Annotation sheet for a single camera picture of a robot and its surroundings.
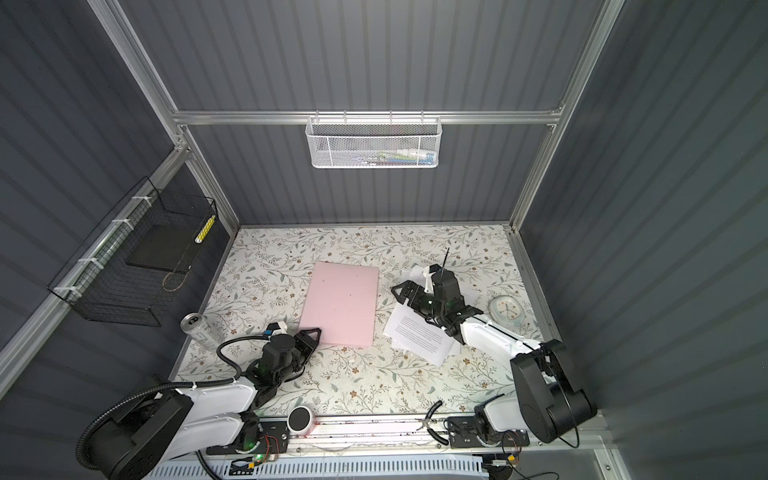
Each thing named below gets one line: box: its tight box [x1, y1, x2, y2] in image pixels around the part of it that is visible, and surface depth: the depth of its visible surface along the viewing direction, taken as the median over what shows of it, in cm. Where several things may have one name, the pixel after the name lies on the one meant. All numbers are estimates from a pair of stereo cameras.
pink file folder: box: [298, 262, 379, 347], surface depth 99 cm
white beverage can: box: [180, 312, 223, 351], surface depth 81 cm
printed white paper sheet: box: [383, 302, 455, 367], surface depth 93 cm
